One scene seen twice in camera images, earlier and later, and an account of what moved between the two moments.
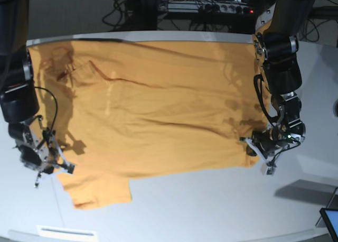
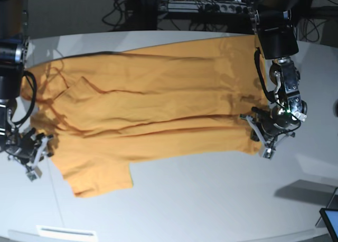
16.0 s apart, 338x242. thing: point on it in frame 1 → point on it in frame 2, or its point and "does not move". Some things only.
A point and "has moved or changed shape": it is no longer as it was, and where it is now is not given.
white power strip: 225,8 does not move
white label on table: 55,232 does not move
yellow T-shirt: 118,110 has moved or changed shape
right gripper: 36,147 → 24,146
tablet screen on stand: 329,215 does not move
